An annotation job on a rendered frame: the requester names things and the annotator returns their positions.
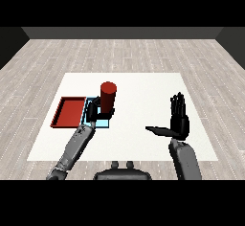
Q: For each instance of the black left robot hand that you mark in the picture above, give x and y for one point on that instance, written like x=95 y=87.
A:
x=92 y=111

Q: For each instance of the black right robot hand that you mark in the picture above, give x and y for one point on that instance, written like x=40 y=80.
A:
x=179 y=124

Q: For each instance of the red can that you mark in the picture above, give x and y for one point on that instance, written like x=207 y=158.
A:
x=108 y=97

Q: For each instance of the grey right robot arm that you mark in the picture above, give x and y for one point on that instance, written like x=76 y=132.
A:
x=185 y=159

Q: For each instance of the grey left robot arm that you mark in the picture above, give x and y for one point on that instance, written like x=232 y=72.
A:
x=72 y=152

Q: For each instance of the light blue shallow open box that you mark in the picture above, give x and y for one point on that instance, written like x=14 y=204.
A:
x=102 y=123

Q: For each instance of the red shallow open box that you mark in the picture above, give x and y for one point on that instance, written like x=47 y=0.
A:
x=68 y=112

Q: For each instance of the dark grey robot body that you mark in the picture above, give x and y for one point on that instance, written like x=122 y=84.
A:
x=122 y=173

